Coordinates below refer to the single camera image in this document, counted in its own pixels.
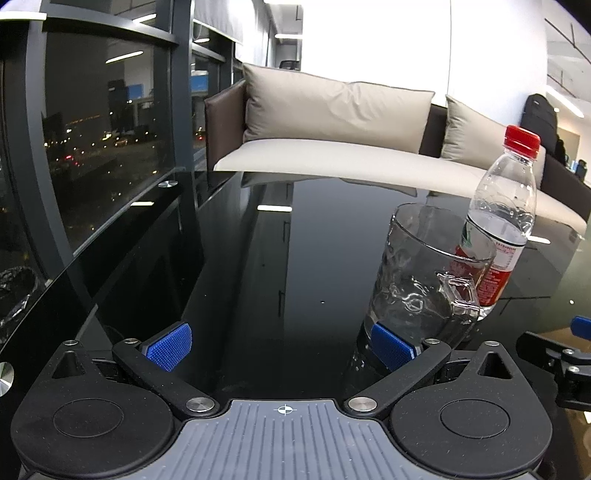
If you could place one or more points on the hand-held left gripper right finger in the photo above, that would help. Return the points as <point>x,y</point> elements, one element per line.
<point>392,348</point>

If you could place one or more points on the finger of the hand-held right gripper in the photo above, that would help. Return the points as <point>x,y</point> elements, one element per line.
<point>575,374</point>
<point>582,325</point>

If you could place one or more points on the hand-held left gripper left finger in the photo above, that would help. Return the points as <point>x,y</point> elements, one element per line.
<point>168,346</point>

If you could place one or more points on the clear glass mug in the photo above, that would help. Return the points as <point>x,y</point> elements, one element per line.
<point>415,258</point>

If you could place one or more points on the clear plastic water bottle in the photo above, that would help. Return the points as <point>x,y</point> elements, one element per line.
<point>503,198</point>

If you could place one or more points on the red bottle cap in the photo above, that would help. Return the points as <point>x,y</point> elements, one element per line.
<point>521,141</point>

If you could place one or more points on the bin with clear plastic bag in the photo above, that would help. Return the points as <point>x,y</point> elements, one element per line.
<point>18,295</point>

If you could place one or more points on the round metal table fitting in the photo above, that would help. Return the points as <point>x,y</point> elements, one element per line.
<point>167,184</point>
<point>5,379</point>

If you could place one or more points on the beige seat cushion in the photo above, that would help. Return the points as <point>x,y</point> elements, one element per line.
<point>346,159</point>

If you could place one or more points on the black backpack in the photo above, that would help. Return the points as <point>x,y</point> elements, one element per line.
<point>538,120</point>

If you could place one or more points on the small beige back cushion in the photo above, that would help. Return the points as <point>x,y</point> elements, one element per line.
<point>471,134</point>

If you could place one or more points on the brown sofa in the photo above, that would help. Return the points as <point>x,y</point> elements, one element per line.
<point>224,124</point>

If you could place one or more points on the large beige back cushion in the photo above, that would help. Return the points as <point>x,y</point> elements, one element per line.
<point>332,110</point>

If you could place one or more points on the grey roller blind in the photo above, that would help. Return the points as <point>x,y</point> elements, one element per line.
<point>217,18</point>

